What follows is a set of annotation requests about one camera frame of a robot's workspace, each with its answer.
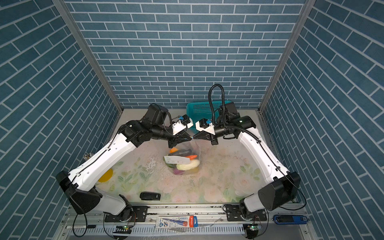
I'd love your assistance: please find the black marker pen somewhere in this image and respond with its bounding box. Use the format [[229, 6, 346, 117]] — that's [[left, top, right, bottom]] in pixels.
[[66, 225, 96, 229]]

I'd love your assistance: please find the blue black tool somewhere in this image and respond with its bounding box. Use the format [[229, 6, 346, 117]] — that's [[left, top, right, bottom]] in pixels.
[[273, 215, 308, 225]]

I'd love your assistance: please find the black toy eggplant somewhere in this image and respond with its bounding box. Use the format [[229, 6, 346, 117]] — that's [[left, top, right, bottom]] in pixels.
[[169, 149, 192, 157]]

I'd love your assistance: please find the black rectangular device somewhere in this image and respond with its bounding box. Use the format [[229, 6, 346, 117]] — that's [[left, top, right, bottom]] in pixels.
[[140, 192, 161, 201]]

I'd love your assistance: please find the white toy garlic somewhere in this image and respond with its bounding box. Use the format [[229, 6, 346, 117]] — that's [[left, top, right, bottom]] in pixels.
[[177, 159, 200, 171]]

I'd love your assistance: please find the toothbrush blister package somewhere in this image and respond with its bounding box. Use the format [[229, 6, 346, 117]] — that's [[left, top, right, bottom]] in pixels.
[[155, 215, 199, 229]]

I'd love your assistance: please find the purple toy onion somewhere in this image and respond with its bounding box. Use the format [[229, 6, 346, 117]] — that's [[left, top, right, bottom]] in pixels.
[[173, 169, 185, 175]]

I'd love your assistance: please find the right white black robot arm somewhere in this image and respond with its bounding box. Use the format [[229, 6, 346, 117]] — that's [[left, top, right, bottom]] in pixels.
[[193, 116, 301, 220]]

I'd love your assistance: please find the aluminium mounting rail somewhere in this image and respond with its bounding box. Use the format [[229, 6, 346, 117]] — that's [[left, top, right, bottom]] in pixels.
[[53, 204, 317, 240]]

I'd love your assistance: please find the yellow pen cup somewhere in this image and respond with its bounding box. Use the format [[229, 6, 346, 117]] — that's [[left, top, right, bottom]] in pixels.
[[98, 169, 114, 183]]

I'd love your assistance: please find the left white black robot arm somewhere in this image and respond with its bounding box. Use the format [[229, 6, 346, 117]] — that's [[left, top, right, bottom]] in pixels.
[[56, 115, 193, 222]]

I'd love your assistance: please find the clear zip top bag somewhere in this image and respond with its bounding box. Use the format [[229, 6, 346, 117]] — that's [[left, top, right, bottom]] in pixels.
[[163, 140, 202, 176]]

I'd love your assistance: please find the orange toy carrot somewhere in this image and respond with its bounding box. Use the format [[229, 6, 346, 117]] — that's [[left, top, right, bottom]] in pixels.
[[187, 155, 198, 160]]

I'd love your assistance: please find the teal plastic basket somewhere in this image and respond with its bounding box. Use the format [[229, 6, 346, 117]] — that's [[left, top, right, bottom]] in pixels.
[[186, 101, 222, 123]]

